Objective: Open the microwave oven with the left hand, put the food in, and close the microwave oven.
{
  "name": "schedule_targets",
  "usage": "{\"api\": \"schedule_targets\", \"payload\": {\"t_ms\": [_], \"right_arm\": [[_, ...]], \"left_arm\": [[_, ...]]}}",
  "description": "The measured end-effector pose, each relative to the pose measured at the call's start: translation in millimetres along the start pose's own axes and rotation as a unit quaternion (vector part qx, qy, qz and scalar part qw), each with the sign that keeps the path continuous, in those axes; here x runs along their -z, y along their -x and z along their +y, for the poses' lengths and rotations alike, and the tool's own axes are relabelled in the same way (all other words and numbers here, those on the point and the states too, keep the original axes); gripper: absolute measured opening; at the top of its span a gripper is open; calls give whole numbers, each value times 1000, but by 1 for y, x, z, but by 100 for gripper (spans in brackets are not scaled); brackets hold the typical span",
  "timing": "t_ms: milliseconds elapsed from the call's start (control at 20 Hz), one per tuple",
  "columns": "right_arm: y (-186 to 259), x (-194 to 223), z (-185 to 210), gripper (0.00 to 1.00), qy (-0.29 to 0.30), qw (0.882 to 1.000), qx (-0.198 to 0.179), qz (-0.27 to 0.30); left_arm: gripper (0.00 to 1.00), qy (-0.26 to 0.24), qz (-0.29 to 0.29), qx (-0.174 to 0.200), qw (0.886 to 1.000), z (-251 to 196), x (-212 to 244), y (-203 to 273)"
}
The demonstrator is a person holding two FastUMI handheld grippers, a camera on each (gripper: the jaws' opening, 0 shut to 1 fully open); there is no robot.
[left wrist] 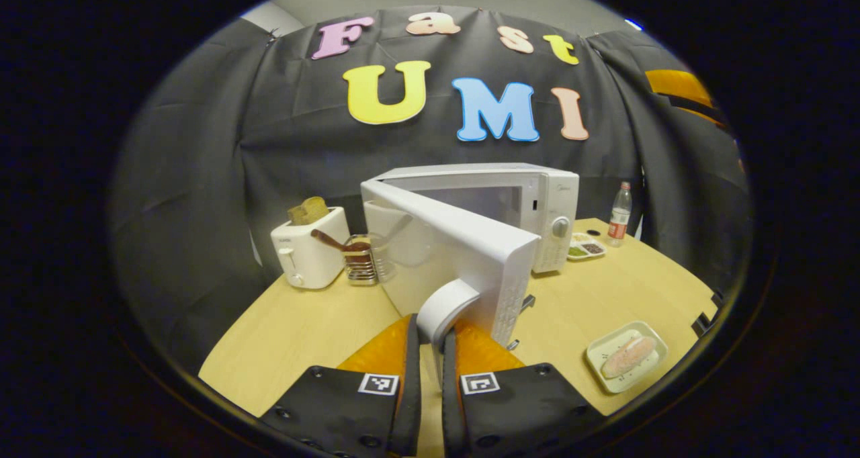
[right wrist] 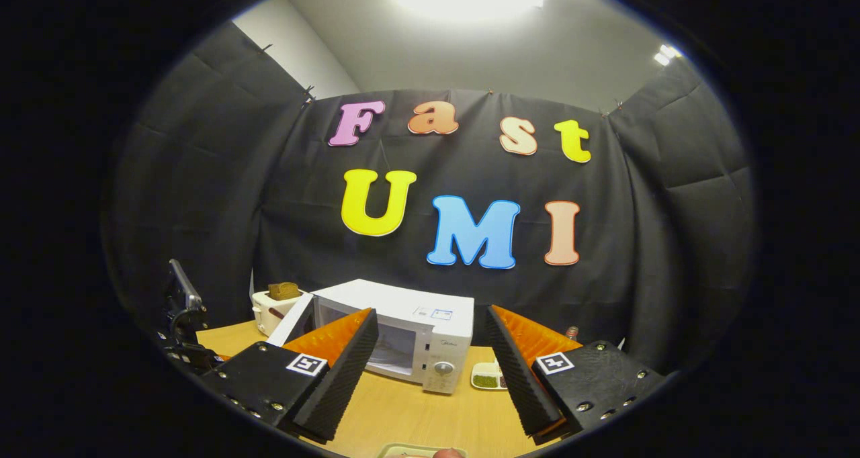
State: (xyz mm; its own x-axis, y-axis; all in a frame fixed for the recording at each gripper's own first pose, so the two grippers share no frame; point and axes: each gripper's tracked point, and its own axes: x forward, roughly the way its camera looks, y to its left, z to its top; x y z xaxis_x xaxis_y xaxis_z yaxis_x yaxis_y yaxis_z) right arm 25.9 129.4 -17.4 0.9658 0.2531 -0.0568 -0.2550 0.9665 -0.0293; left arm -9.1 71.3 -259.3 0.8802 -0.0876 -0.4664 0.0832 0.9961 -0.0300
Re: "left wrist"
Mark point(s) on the small black bracket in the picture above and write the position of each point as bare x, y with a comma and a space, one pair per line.
703, 324

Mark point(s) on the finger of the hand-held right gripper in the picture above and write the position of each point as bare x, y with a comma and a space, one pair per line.
678, 85
705, 117

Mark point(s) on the white divided dish with beans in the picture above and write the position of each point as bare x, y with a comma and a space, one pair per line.
586, 248

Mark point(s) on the crumb-coated bread roll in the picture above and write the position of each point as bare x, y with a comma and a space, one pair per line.
628, 357

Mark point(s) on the white microwave oven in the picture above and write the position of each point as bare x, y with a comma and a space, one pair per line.
470, 256

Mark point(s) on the clear plastic bottle red label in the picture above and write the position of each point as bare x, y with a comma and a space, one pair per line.
619, 219

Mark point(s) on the white rectangular plate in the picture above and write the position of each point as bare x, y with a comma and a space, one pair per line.
608, 367

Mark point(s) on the white toaster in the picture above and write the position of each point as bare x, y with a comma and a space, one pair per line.
309, 256

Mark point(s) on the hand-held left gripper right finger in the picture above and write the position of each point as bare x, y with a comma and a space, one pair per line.
449, 411

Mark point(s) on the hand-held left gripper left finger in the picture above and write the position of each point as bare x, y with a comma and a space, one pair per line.
410, 404

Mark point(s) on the wooden spoon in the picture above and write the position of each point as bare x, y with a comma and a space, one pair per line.
329, 241

